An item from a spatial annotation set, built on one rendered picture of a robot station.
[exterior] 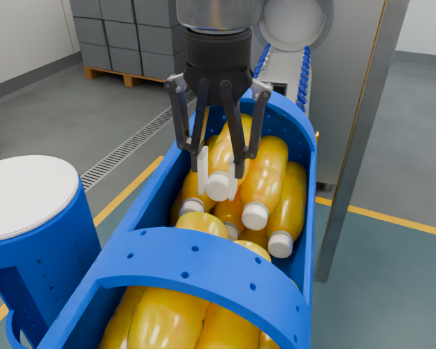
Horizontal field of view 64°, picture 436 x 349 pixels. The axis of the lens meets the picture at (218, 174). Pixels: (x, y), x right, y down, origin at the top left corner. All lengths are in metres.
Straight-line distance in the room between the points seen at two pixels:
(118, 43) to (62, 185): 3.23
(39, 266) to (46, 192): 0.15
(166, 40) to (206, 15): 3.24
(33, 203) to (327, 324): 1.40
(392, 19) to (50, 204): 1.05
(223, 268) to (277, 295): 0.06
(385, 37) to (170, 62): 2.67
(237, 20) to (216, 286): 0.26
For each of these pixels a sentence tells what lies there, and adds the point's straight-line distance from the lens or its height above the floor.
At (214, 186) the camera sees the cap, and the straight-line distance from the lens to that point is 0.51.
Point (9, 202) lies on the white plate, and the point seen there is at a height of 1.04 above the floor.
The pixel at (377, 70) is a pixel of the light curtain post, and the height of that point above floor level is 1.10.
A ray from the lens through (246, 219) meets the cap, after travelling 0.54.
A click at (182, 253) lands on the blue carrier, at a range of 0.35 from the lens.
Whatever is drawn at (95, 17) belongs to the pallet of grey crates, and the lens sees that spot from 4.07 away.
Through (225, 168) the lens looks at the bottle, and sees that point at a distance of 0.53.
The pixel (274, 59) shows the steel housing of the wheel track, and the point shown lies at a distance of 1.86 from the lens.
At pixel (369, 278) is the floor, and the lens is 2.03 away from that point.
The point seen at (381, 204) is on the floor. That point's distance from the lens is 2.50.
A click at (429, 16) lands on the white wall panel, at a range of 5.09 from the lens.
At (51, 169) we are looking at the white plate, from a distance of 0.88.
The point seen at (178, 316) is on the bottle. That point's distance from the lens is 0.36.
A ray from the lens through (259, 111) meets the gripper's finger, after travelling 0.43.
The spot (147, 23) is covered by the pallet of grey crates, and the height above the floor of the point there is 0.69.
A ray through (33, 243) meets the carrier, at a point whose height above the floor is 1.00.
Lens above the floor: 1.50
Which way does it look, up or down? 36 degrees down
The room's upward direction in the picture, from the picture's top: straight up
